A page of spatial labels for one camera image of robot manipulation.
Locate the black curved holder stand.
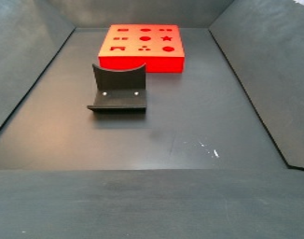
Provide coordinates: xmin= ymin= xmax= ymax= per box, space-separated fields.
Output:
xmin=87 ymin=64 xmax=147 ymax=112

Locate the red shape-sorter block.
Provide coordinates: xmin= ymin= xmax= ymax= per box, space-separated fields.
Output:
xmin=99 ymin=24 xmax=185 ymax=73

